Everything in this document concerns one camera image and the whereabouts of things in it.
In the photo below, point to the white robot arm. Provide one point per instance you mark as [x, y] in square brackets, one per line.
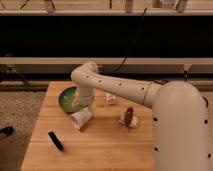
[179, 111]

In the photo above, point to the black eraser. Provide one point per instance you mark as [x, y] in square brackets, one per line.
[56, 141]

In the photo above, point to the white tube bottle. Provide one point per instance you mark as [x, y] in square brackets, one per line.
[111, 98]

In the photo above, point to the black chair base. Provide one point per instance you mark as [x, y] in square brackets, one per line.
[7, 130]

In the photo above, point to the red and white toy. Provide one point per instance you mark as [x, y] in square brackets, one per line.
[128, 118]

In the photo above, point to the wooden board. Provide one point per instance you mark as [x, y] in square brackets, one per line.
[103, 144]

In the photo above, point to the green bowl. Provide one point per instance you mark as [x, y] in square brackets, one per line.
[67, 100]

